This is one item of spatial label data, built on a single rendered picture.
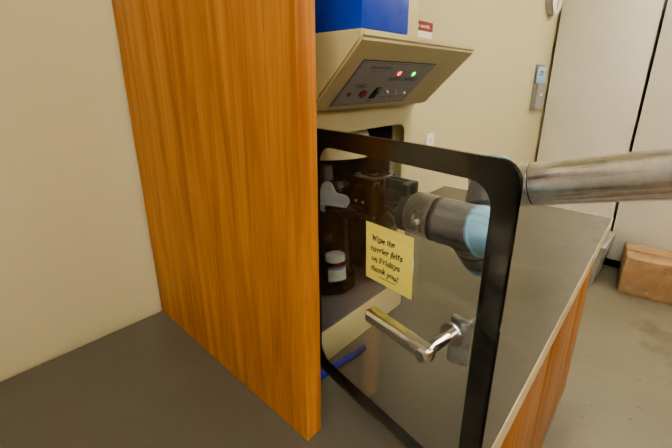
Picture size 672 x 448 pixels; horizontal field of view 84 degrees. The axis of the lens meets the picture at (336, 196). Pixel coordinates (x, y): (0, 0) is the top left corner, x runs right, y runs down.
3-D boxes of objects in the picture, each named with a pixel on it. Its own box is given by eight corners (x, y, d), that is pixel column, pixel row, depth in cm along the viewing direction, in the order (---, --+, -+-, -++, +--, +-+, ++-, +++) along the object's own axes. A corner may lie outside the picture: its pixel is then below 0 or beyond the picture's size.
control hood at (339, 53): (295, 111, 52) (293, 35, 49) (414, 102, 75) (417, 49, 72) (359, 117, 45) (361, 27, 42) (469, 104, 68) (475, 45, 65)
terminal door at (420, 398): (316, 357, 65) (311, 126, 53) (472, 507, 42) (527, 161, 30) (312, 359, 64) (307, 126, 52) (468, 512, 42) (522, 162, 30)
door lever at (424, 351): (393, 308, 45) (394, 289, 44) (462, 351, 38) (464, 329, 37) (361, 325, 42) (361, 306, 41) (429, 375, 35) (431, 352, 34)
